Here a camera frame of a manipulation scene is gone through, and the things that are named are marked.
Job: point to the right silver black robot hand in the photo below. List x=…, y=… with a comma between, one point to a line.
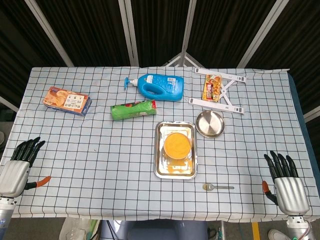
x=291, y=195

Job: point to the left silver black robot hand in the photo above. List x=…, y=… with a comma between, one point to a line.
x=13, y=175

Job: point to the small metal spoon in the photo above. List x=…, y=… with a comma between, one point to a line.
x=225, y=187

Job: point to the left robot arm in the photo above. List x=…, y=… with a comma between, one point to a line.
x=5, y=217

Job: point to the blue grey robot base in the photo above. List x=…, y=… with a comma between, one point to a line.
x=155, y=231

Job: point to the blue checkered tablecloth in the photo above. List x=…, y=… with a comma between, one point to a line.
x=100, y=150

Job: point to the bowl of yellow liquid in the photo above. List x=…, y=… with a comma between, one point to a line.
x=176, y=146

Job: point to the rectangular steel tray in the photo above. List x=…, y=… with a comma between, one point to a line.
x=159, y=150

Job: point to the white shoe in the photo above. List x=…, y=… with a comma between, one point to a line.
x=276, y=235

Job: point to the clear plastic bag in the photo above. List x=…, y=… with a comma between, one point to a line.
x=75, y=230

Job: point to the dark blue table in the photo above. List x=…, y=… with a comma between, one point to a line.
x=300, y=112

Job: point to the orange biscuit box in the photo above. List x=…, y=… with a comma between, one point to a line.
x=65, y=100

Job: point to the white folding laptop stand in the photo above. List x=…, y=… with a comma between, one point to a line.
x=232, y=108

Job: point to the round steel plate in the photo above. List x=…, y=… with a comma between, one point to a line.
x=210, y=124

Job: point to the yellow red curry box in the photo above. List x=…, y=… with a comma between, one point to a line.
x=212, y=87

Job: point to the green chip can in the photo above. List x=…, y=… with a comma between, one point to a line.
x=132, y=110

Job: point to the blue pump detergent bottle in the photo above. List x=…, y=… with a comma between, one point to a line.
x=162, y=87

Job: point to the white metal floor stand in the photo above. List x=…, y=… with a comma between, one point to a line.
x=183, y=55

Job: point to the dark folding screen white frame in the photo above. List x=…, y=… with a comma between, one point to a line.
x=87, y=30

